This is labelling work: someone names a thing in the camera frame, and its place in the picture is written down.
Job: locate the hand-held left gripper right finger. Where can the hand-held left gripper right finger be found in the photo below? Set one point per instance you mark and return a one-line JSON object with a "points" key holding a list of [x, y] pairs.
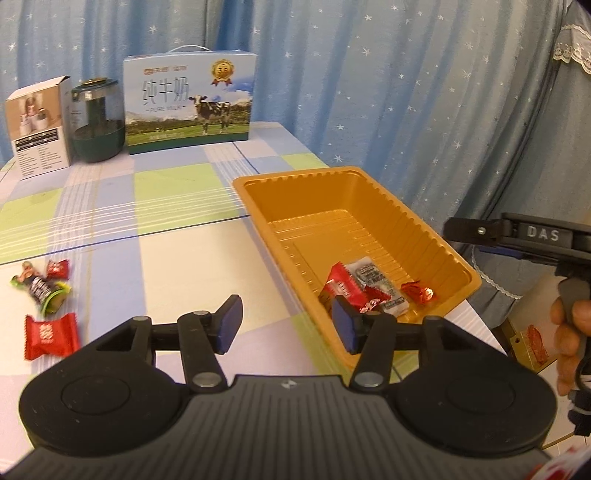
{"points": [[344, 325]]}

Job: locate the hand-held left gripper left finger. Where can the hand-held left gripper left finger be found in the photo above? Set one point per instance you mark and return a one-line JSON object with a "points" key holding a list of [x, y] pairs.
{"points": [[231, 323]]}

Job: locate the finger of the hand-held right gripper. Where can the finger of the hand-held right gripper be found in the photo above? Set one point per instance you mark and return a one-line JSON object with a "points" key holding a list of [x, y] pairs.
{"points": [[466, 228], [498, 252]]}

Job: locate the large red snack packet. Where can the large red snack packet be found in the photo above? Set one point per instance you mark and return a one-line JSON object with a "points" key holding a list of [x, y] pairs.
{"points": [[341, 284]]}

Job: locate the small red gold candy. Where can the small red gold candy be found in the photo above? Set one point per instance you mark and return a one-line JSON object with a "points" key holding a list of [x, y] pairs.
{"points": [[418, 291]]}

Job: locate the orange plastic tray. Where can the orange plastic tray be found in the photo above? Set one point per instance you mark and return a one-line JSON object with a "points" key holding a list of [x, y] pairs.
{"points": [[323, 203]]}

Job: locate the dark candy with green wrapper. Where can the dark candy with green wrapper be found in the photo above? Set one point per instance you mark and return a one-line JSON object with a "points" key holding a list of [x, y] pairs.
{"points": [[46, 294]]}

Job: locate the green brown candy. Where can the green brown candy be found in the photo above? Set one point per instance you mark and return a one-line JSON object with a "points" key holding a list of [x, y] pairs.
{"points": [[24, 275]]}

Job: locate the person's right hand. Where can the person's right hand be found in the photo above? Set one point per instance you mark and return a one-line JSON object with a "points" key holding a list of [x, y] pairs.
{"points": [[568, 346]]}

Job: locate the yellow cardboard box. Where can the yellow cardboard box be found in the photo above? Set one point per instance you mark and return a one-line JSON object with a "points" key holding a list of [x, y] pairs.
{"points": [[531, 341]]}

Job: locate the blue lace-trimmed cloth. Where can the blue lace-trimmed cloth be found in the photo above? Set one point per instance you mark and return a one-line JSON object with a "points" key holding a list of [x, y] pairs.
{"points": [[572, 138]]}

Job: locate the blue star-print curtain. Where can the blue star-print curtain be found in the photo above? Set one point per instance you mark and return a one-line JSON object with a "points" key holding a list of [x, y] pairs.
{"points": [[369, 92]]}

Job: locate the blue milk carton box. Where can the blue milk carton box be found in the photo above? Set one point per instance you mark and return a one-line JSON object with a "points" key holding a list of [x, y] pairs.
{"points": [[184, 115]]}

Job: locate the red white printed cloth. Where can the red white printed cloth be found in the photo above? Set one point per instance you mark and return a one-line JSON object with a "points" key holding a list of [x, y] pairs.
{"points": [[563, 468]]}

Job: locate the dark green glass jar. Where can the dark green glass jar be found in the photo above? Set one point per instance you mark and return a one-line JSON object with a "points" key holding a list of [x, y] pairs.
{"points": [[97, 138]]}

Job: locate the white product box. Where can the white product box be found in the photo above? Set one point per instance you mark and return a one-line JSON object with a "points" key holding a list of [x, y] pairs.
{"points": [[37, 138]]}

